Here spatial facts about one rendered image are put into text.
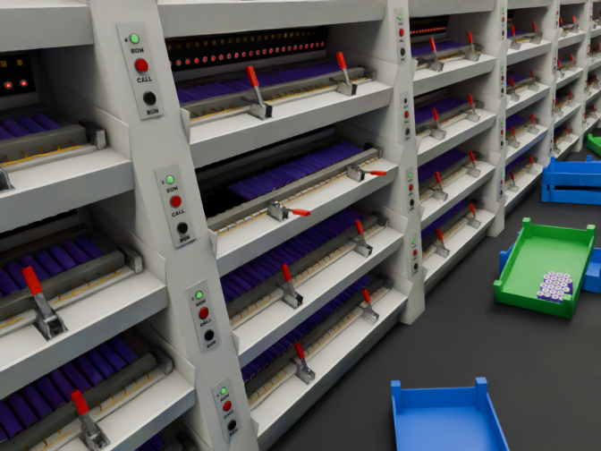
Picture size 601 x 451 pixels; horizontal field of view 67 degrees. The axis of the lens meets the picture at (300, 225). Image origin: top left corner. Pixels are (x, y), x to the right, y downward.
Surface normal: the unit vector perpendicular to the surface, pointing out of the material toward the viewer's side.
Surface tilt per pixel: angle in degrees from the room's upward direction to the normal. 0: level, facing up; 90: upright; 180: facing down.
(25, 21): 110
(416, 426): 0
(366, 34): 90
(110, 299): 21
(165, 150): 90
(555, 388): 0
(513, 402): 0
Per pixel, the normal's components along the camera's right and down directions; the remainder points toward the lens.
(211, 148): 0.75, 0.44
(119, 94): 0.75, 0.13
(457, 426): -0.15, -0.93
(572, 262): -0.37, -0.73
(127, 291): 0.13, -0.82
